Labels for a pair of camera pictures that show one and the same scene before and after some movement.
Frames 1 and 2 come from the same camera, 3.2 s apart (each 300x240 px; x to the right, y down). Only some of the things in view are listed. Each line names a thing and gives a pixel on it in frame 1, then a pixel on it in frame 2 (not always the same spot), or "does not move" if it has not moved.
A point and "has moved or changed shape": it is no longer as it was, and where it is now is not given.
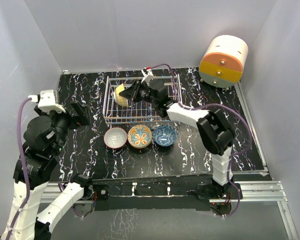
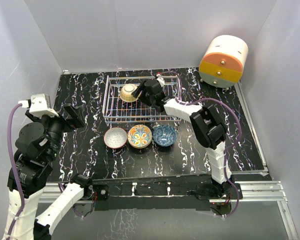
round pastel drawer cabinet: [222, 63] does not move
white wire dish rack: [137, 112] does not move
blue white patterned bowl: [165, 135] does not move
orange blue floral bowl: [139, 136] does not move
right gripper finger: [132, 90] to [142, 87]
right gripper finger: [128, 93] to [136, 93]
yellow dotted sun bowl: [120, 99] has moved or changed shape
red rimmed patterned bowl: [115, 137] does not move
